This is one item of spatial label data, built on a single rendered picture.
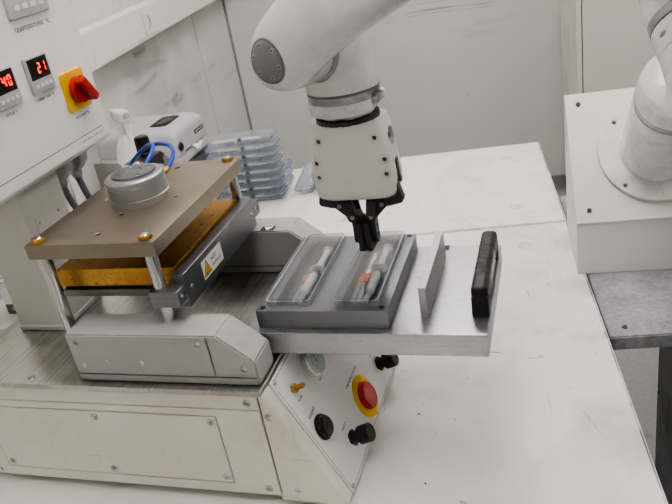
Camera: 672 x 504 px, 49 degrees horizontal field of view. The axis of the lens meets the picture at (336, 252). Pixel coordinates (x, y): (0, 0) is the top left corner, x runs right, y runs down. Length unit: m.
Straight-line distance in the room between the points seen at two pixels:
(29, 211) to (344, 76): 0.49
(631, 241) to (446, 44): 2.10
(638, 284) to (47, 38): 1.01
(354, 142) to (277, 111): 2.65
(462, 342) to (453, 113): 2.63
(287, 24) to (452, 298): 0.38
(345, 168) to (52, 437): 0.55
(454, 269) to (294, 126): 2.58
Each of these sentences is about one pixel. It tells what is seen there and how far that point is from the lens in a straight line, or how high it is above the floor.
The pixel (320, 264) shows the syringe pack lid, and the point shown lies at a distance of 0.96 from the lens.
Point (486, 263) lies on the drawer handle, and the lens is 0.89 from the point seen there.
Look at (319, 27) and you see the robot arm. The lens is 0.71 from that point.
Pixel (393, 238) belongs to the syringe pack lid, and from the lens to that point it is 0.99.
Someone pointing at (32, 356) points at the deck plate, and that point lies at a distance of 1.11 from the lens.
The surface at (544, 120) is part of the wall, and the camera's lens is 3.46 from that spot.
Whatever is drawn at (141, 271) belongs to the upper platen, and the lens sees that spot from 0.94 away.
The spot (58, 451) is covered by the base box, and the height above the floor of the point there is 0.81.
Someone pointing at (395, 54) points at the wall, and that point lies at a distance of 3.35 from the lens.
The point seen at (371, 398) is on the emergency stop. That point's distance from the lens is 1.06.
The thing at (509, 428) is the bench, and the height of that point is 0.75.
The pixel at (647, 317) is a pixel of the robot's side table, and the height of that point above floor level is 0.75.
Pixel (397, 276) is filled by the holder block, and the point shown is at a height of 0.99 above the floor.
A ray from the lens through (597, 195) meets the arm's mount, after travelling 1.36.
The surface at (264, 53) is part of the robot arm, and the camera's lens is 0.76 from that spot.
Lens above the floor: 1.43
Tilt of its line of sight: 26 degrees down
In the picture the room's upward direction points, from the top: 10 degrees counter-clockwise
